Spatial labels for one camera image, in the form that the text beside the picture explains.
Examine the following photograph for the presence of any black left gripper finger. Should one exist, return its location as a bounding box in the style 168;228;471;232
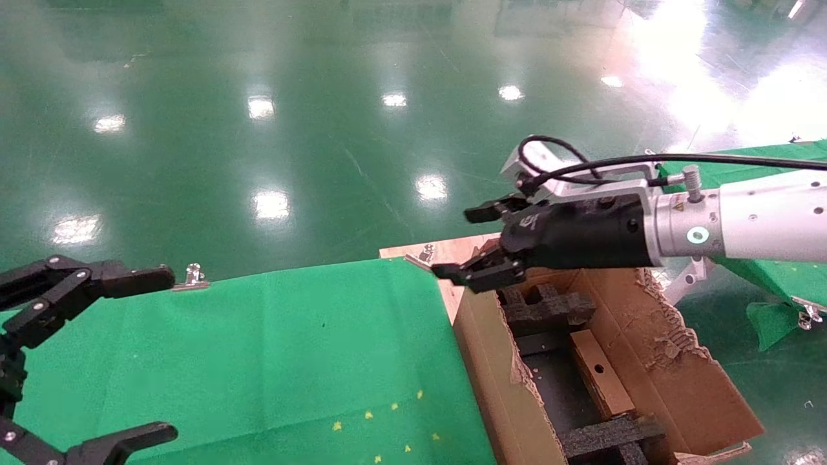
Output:
0;256;176;353
0;417;179;465

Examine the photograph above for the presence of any large open cardboard carton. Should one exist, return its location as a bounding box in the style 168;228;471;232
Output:
452;262;764;465

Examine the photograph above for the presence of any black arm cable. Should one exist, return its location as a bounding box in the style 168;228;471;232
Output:
517;134;827;194

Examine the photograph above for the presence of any white table leg joint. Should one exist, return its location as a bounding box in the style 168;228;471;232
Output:
662;257;718;305

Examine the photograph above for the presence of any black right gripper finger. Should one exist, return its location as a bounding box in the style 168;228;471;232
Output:
432;242;527;295
463;196;532;225

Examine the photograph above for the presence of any black foam insert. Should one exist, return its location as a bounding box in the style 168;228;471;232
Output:
557;415;666;465
497;284;596;336

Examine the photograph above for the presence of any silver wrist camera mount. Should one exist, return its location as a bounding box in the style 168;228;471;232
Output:
501;141;650;201

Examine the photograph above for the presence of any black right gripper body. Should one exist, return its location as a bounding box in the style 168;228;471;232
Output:
501;194;660;271

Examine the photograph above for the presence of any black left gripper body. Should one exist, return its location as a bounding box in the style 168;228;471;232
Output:
0;349;28;420

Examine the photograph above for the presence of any green tablecloth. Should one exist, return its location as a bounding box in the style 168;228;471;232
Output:
0;257;498;465
656;139;827;353

